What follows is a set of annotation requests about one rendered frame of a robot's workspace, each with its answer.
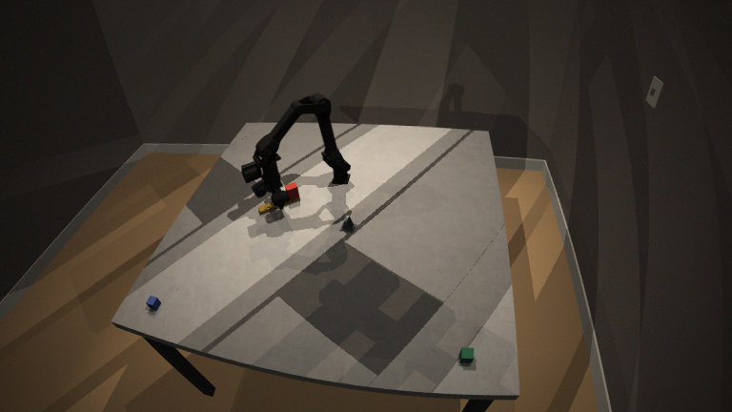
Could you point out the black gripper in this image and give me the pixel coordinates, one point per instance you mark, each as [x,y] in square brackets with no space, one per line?
[278,197]

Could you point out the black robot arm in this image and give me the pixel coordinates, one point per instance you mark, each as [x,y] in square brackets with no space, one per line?
[268,145]

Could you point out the small green block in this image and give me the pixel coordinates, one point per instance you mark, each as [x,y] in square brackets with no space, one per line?
[466,355]

